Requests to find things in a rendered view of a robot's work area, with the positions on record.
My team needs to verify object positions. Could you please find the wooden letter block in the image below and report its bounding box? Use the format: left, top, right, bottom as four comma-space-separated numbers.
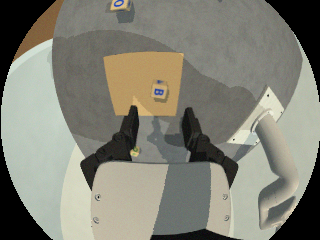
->
110, 0, 132, 13
130, 146, 140, 157
150, 79, 168, 99

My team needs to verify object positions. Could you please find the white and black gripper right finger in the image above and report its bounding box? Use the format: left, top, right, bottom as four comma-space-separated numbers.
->
182, 107, 239, 188

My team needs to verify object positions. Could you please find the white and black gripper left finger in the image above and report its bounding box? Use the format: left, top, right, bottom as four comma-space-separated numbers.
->
80, 105, 139, 191

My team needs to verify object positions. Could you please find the tan flat mat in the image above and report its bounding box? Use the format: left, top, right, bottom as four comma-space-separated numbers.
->
103, 51, 184, 116

